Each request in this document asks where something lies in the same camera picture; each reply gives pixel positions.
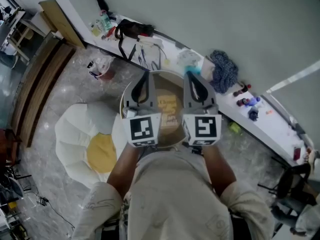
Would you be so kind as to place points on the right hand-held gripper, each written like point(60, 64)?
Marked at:
point(205, 127)

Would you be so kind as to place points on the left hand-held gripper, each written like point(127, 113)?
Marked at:
point(141, 131)

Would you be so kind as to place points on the yellow book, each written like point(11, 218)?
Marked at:
point(170, 109)

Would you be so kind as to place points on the white flower-shaped floor cushion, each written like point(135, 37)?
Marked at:
point(72, 134)

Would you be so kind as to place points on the person's right forearm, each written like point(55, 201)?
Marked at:
point(220, 171)

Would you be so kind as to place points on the person's left forearm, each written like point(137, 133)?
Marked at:
point(122, 171)

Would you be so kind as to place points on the teal bag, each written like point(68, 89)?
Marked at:
point(193, 69)

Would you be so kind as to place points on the pale paper bag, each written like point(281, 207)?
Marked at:
point(207, 67)

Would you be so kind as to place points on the blue checked cloth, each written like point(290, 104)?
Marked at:
point(223, 71)

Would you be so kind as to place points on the clear plastic bag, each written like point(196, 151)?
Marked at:
point(188, 57)

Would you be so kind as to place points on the dark red bottle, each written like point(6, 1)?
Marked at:
point(241, 102)
point(243, 89)

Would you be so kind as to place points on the red bin with plastic bag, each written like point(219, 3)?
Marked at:
point(105, 69)

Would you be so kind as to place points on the yellow-green bottle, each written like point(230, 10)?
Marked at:
point(234, 127)

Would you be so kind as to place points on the white tote bag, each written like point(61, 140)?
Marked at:
point(150, 44)

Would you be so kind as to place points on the blue bottle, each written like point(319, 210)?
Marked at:
point(253, 101)

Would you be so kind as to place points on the dark blue cloth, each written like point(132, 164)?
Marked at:
point(253, 114)

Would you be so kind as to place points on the grey roller blind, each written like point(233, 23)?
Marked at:
point(300, 104)
point(200, 21)

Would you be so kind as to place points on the yellowish drink bottle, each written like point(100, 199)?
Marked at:
point(95, 29)

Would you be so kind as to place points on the green drink bottle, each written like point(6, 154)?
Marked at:
point(106, 21)

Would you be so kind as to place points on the wooden steps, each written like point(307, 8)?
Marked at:
point(37, 84)

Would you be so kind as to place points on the person's white shirt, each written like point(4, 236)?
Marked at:
point(175, 196)

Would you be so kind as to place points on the large brown board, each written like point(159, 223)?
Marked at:
point(62, 21)

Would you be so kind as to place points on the red phone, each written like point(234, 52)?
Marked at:
point(296, 153)

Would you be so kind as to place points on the black stool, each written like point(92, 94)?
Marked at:
point(287, 181)

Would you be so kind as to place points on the white table with wooden legs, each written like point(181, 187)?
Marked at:
point(21, 17)

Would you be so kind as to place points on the small black white device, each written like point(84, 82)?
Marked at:
point(42, 201)

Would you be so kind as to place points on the yellow bin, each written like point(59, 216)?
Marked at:
point(12, 205)

